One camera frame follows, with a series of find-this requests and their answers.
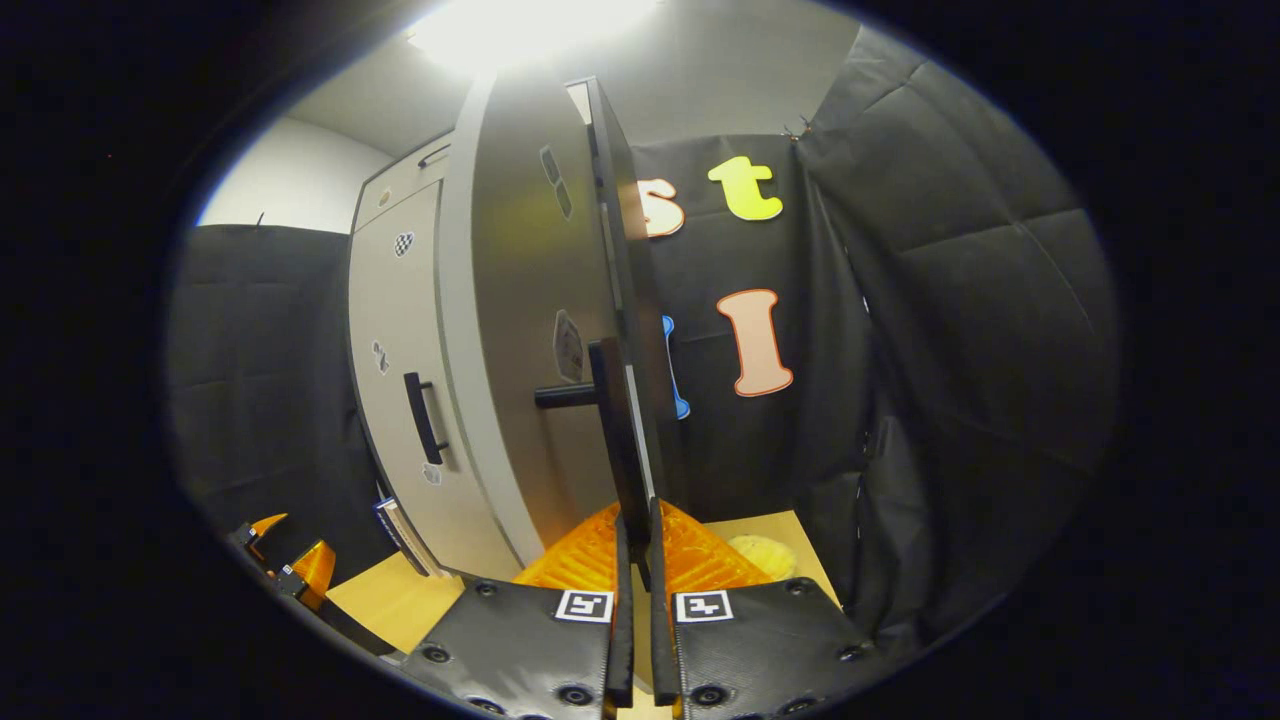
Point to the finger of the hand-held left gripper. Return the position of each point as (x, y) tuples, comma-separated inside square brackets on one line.
[(262, 528), (312, 575)]

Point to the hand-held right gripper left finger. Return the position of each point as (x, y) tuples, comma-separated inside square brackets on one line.
[(622, 640)]

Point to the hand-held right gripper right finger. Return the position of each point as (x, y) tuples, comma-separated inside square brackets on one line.
[(660, 640)]

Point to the grey shoe cabinet door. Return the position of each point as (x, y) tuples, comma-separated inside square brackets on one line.
[(410, 320), (520, 300)]

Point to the grey double-door shoe cabinet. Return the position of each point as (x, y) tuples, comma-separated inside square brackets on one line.
[(475, 350)]

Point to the grey cabinet drawer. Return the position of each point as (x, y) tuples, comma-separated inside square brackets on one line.
[(395, 190)]

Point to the blue and white books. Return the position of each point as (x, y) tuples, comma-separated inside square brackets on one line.
[(400, 530)]

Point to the yellow sponge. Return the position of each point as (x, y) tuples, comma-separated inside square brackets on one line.
[(765, 557)]

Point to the large ceiling light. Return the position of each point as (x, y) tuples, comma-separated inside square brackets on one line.
[(530, 30)]

